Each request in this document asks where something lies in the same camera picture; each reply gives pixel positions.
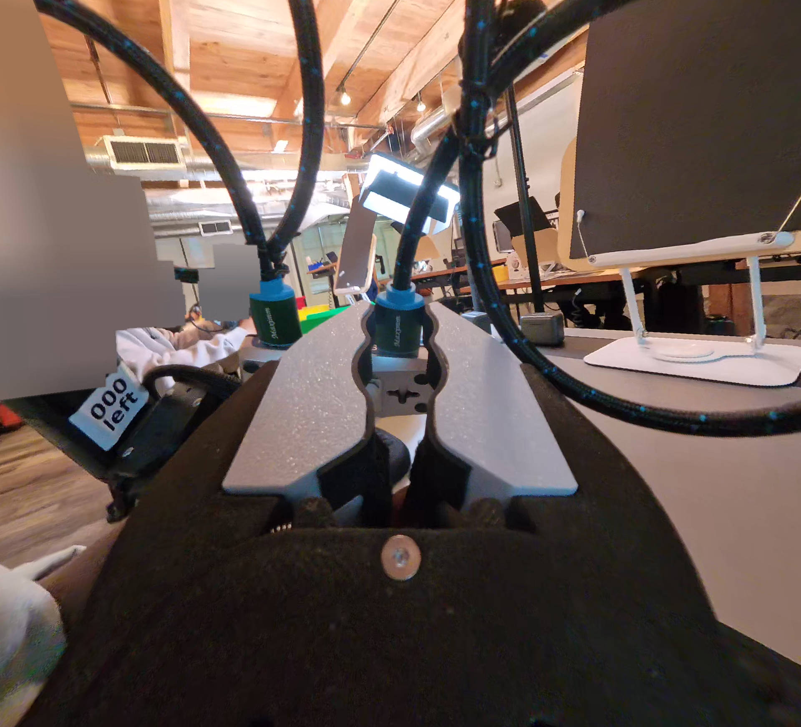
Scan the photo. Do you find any led light panel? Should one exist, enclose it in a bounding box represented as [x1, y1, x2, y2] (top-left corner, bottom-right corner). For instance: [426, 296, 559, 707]
[358, 152, 462, 237]

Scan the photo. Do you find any small black box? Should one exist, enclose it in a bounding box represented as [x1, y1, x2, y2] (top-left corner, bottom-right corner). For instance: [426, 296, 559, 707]
[519, 310, 568, 347]

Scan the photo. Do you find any black light stand pole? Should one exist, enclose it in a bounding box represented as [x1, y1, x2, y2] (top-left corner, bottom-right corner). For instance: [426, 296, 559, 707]
[504, 82, 547, 313]

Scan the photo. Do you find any white air vent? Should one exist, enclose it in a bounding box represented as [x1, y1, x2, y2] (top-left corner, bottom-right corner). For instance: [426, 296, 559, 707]
[100, 135, 189, 172]

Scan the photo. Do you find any black board with wooden rim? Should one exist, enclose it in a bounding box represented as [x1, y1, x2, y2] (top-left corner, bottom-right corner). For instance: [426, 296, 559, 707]
[493, 196, 562, 270]
[557, 0, 801, 274]

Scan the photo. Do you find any silver ventilation duct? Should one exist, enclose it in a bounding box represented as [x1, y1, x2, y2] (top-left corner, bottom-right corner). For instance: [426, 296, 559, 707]
[410, 109, 461, 159]

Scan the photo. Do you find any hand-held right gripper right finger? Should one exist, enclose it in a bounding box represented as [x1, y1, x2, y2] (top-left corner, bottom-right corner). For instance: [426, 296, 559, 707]
[412, 301, 579, 526]

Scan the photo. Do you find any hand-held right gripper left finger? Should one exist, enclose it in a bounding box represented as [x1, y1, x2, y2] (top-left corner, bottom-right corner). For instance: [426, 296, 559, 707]
[222, 300, 394, 526]

